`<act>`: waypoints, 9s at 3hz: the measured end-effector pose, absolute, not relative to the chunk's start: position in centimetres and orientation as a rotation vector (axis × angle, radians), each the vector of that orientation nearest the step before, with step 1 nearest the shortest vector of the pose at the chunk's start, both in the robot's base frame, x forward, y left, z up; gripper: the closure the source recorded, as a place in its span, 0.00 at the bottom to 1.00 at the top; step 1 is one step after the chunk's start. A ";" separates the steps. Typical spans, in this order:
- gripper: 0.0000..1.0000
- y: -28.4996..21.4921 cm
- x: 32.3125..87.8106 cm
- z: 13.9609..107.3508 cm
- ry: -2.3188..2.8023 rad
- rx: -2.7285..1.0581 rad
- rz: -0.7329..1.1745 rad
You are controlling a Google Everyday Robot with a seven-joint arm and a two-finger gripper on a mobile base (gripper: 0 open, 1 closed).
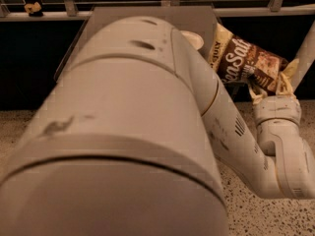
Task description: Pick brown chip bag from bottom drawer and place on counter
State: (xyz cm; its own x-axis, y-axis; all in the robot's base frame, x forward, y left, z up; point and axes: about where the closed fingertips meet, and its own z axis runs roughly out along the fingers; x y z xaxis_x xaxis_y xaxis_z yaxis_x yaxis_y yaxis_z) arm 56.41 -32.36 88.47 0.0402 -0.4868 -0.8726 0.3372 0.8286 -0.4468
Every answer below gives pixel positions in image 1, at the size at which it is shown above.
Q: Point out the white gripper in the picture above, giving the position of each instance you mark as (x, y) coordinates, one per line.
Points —
(278, 109)

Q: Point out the brown sea salt chip bag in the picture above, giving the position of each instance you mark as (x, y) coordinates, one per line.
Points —
(239, 61)

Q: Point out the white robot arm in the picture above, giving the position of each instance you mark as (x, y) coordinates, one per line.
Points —
(130, 140)

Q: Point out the grey drawer cabinet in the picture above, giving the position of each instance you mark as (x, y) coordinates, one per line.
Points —
(199, 19)

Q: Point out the white diagonal pole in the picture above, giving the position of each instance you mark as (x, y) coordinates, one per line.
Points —
(306, 56)

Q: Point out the white paper bowl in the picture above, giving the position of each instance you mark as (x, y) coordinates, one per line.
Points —
(194, 39)

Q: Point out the metal window railing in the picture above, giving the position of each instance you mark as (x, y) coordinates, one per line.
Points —
(49, 16)

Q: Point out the small yellow black object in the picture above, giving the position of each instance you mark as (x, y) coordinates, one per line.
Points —
(33, 9)

